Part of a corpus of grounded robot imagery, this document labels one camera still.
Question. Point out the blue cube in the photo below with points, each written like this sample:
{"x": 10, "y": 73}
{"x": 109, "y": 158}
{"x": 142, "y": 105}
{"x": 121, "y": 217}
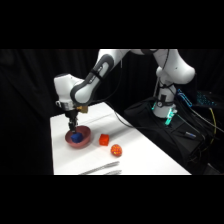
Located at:
{"x": 76, "y": 138}

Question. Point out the red cube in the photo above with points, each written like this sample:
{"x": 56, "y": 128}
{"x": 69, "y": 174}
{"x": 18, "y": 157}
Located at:
{"x": 104, "y": 139}

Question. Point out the dark pen with blue tip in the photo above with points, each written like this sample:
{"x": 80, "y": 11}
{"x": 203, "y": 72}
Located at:
{"x": 189, "y": 134}

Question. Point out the pink bowl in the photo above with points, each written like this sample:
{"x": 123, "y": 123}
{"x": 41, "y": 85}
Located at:
{"x": 85, "y": 136}

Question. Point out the black robot stand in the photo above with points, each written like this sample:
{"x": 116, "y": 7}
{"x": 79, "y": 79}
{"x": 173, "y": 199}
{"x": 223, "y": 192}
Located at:
{"x": 186, "y": 146}

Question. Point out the short silver utensil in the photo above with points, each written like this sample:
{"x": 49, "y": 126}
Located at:
{"x": 113, "y": 172}

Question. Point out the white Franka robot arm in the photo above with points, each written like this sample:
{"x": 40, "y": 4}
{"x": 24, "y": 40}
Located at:
{"x": 100, "y": 71}

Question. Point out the black curtain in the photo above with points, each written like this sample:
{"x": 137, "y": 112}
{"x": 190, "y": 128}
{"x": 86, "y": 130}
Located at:
{"x": 26, "y": 100}

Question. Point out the orange spotted strawberry toy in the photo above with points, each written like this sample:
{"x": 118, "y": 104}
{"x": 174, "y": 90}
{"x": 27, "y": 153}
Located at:
{"x": 116, "y": 150}

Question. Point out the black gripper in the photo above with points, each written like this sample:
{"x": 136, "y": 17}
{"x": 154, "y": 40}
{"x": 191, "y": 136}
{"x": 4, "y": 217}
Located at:
{"x": 71, "y": 117}

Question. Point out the teal lit device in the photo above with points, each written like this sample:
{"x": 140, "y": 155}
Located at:
{"x": 205, "y": 99}

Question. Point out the long silver utensil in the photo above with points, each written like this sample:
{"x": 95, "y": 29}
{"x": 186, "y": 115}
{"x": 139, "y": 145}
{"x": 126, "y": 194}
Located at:
{"x": 100, "y": 167}

